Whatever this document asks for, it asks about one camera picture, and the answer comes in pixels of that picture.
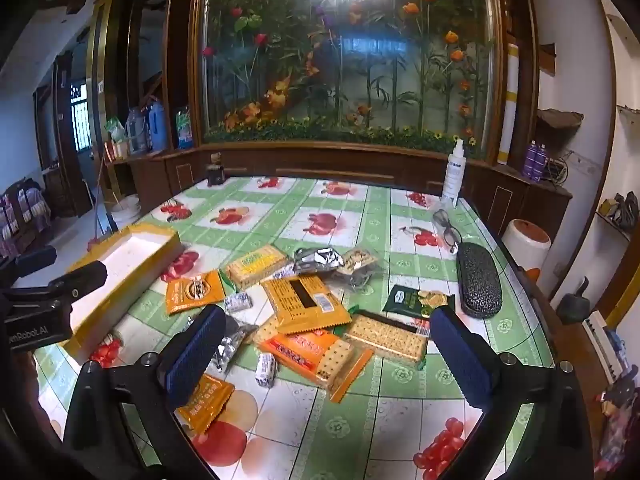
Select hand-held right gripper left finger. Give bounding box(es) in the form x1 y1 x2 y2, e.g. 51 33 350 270
62 304 227 480

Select artificial flower glass display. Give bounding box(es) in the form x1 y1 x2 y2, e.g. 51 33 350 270
197 0 501 153

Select yellow cardboard box white inside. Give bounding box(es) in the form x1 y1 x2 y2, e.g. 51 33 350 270
62 225 183 366

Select white rolled poster yellow stripes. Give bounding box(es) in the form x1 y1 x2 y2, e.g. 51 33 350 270
499 42 521 166

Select orange snack packet brown logo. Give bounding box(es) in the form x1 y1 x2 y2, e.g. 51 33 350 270
165 270 227 316

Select white spray bottle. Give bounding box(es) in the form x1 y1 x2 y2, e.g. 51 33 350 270
441 137 466 207

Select clear cracker packet green ends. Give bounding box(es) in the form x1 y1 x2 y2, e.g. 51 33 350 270
336 307 432 371

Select plain orange snack packet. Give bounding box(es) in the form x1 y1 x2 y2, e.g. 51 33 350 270
175 374 236 436

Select white container orange lid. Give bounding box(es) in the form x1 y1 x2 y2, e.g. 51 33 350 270
501 219 552 273

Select clear nut snack packet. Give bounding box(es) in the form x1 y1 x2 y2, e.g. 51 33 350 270
336 246 382 288

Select white candy roll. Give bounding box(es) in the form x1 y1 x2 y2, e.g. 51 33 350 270
256 352 278 388

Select blue thermos flask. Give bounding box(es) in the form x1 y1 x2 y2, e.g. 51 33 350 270
147 100 168 152

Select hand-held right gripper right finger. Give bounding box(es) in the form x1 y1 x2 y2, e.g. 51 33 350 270
429 306 593 480

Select eyeglasses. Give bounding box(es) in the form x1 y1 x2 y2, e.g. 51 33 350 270
431 208 463 254

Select large silver foil packet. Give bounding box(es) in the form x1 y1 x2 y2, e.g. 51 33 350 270
292 247 346 275

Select white plastic bucket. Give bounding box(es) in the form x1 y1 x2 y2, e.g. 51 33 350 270
110 195 142 231

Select cracker packet yellow green label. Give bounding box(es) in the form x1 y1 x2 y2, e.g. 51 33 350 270
220 244 293 292

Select black glasses case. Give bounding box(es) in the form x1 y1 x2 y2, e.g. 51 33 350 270
456 242 503 318

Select green fruit print tablecloth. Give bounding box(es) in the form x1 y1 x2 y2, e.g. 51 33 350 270
32 175 556 480

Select dark green cracker packet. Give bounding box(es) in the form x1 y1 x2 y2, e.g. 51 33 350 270
382 284 453 318

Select green blue plastic bag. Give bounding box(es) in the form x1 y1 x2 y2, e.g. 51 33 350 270
175 106 195 150

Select dark ink bottle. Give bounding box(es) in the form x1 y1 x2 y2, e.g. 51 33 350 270
206 152 227 188

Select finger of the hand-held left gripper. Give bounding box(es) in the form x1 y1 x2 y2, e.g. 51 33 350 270
0 246 58 288
0 261 108 311

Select orange cracker packet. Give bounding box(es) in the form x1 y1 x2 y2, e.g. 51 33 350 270
254 315 375 403

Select large orange packet barcode label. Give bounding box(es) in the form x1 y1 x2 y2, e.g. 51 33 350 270
260 275 352 335

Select white power strip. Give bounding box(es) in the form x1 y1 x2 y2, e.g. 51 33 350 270
582 310 626 386

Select wooden wall cabinet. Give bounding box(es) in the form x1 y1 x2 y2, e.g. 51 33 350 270
102 0 573 241

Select grey thermos flask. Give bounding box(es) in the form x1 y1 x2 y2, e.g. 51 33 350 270
125 107 150 156

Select purple floral blanket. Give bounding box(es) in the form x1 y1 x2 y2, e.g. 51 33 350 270
0 177 51 256

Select barred window door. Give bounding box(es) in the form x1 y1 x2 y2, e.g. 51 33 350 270
70 82 93 153

